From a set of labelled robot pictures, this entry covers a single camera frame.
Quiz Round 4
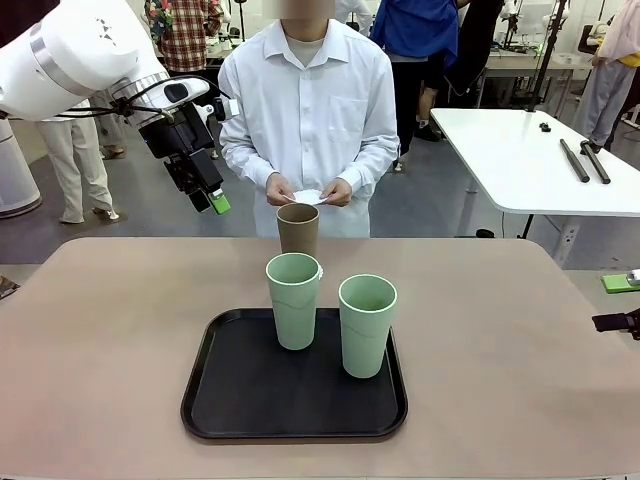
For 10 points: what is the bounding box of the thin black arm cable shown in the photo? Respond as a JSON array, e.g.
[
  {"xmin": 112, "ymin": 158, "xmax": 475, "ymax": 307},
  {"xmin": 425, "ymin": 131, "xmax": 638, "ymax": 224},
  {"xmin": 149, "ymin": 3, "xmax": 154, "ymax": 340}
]
[{"xmin": 54, "ymin": 97, "xmax": 171, "ymax": 124}]

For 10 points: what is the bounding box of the person in grey sweatpants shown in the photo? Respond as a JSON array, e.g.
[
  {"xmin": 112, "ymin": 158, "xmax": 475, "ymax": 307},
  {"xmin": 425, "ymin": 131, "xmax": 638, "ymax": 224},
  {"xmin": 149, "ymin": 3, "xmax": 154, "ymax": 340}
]
[{"xmin": 584, "ymin": 0, "xmax": 640, "ymax": 150}]

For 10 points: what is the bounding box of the black metal rod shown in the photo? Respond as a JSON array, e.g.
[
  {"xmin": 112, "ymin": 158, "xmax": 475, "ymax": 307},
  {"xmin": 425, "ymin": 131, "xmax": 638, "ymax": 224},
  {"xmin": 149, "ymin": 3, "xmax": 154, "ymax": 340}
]
[
  {"xmin": 559, "ymin": 137, "xmax": 592, "ymax": 183},
  {"xmin": 579, "ymin": 139, "xmax": 613, "ymax": 184}
]

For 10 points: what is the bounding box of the person's right forearm white sleeve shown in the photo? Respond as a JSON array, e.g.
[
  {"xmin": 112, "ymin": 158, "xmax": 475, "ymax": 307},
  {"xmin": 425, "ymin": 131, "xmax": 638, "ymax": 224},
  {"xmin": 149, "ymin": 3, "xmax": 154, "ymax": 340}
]
[{"xmin": 219, "ymin": 139, "xmax": 279, "ymax": 194}]

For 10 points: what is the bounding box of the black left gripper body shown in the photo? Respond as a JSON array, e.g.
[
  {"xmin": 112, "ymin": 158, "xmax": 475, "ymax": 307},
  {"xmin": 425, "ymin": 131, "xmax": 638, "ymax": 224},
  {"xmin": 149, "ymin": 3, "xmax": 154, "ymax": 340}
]
[{"xmin": 138, "ymin": 107, "xmax": 225, "ymax": 196}]

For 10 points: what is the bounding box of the person in blue jacket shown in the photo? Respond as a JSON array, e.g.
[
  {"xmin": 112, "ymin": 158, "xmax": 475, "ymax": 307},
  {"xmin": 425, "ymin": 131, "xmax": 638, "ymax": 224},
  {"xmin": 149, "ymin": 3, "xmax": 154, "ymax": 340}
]
[{"xmin": 369, "ymin": 0, "xmax": 460, "ymax": 174}]

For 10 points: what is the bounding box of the person in grey trousers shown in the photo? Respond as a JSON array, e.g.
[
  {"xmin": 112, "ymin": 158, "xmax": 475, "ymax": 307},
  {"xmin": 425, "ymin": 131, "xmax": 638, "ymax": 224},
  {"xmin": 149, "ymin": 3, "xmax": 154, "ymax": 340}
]
[{"xmin": 89, "ymin": 89, "xmax": 126, "ymax": 157}]

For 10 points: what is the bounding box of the person in dark t-shirt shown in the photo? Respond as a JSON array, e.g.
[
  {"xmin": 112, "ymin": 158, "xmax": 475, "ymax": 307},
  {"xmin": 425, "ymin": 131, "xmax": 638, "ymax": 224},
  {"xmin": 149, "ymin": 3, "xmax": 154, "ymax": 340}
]
[{"xmin": 34, "ymin": 99, "xmax": 121, "ymax": 225}]

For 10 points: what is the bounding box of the light green tall cup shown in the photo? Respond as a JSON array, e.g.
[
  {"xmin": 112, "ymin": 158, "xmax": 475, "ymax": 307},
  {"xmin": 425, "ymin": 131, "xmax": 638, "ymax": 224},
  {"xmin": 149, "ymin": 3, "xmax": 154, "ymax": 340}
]
[
  {"xmin": 338, "ymin": 273, "xmax": 400, "ymax": 379},
  {"xmin": 264, "ymin": 252, "xmax": 322, "ymax": 351}
]

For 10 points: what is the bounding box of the tan tall cup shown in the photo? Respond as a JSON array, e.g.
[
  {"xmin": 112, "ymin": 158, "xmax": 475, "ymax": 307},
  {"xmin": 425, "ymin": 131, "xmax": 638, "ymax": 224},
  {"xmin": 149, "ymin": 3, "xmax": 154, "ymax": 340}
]
[{"xmin": 276, "ymin": 202, "xmax": 321, "ymax": 256}]

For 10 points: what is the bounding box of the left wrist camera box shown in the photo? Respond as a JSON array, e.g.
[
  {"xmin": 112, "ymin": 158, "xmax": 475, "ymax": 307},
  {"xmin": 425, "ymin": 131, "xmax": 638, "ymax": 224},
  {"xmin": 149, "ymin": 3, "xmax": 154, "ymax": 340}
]
[{"xmin": 194, "ymin": 94, "xmax": 239, "ymax": 124}]

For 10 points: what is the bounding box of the person in white shirt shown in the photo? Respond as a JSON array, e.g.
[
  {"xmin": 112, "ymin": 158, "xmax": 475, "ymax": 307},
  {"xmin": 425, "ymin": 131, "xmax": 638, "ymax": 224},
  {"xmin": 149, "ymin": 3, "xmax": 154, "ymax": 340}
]
[{"xmin": 218, "ymin": 4, "xmax": 401, "ymax": 239}]

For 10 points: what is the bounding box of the person's left hand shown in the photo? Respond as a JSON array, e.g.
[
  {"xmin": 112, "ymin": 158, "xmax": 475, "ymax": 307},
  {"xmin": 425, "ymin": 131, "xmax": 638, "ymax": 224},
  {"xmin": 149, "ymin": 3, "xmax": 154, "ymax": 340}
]
[{"xmin": 322, "ymin": 180, "xmax": 354, "ymax": 207}]

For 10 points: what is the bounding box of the person's left forearm white sleeve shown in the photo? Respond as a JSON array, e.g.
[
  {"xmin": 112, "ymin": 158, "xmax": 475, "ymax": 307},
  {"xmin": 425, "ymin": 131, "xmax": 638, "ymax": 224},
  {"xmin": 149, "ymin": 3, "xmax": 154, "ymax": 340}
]
[{"xmin": 339, "ymin": 144, "xmax": 401, "ymax": 201}]

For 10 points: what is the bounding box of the white rounded table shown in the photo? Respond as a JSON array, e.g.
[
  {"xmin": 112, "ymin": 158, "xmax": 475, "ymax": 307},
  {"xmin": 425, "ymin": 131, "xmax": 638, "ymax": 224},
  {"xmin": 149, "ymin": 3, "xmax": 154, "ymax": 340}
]
[{"xmin": 429, "ymin": 106, "xmax": 640, "ymax": 266}]

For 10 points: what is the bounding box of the person in white top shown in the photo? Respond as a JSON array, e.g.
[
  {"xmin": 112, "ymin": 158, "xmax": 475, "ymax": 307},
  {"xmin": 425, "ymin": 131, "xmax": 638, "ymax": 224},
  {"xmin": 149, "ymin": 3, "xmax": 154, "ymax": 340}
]
[{"xmin": 334, "ymin": 0, "xmax": 374, "ymax": 36}]

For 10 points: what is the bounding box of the person in black coat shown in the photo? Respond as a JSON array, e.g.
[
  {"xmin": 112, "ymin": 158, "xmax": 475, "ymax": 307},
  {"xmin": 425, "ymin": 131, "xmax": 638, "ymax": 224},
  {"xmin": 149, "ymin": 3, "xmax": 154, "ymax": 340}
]
[{"xmin": 442, "ymin": 0, "xmax": 506, "ymax": 96}]

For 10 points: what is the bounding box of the person's right hand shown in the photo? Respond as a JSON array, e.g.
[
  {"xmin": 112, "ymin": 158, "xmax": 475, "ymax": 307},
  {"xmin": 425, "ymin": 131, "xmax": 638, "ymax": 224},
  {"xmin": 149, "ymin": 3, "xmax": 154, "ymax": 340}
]
[{"xmin": 265, "ymin": 172, "xmax": 297, "ymax": 206}]

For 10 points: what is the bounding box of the white cylindrical appliance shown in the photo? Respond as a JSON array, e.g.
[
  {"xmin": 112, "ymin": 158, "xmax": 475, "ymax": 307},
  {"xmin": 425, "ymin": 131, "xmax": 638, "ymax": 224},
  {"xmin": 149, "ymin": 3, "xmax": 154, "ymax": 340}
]
[{"xmin": 0, "ymin": 119, "xmax": 41, "ymax": 220}]

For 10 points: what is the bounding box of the black plastic tray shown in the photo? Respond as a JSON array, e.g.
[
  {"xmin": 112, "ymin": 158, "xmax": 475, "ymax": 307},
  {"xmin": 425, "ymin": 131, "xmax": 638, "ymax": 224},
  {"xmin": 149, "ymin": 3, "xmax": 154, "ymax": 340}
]
[{"xmin": 180, "ymin": 306, "xmax": 410, "ymax": 441}]

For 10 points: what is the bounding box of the person in plaid shirt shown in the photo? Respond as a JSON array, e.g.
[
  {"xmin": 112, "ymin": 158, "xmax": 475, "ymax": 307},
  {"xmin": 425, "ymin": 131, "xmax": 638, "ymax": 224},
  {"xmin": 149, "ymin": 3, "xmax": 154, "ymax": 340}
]
[{"xmin": 143, "ymin": 0, "xmax": 225, "ymax": 74}]

